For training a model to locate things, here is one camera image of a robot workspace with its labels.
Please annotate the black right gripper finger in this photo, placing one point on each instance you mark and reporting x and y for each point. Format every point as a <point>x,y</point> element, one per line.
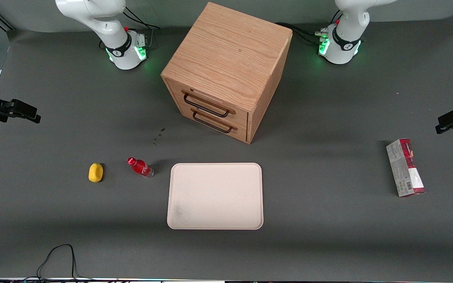
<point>32,118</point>
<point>24,107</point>

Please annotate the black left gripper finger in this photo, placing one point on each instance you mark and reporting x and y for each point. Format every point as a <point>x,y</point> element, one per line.
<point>451,116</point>
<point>443,129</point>

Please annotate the red coke bottle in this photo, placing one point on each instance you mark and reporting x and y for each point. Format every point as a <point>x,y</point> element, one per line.
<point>140,168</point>

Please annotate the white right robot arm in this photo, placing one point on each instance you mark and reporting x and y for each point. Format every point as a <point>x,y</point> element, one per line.
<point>92,11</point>

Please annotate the beige plastic tray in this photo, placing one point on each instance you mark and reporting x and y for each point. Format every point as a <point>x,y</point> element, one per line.
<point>214,196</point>

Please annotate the red grey carton box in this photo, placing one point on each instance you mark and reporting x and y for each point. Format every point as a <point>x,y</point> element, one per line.
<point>405,169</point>

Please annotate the yellow lemon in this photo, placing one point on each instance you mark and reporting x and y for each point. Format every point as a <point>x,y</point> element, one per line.
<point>96,173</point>

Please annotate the grey table mat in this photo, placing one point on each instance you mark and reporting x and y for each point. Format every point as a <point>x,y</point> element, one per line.
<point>328,243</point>

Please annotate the wooden drawer front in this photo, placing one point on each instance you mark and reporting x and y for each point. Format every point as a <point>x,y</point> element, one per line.
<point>220,125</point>
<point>210,103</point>

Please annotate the wooden drawer cabinet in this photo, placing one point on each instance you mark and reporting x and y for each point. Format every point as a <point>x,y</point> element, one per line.
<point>226,51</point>

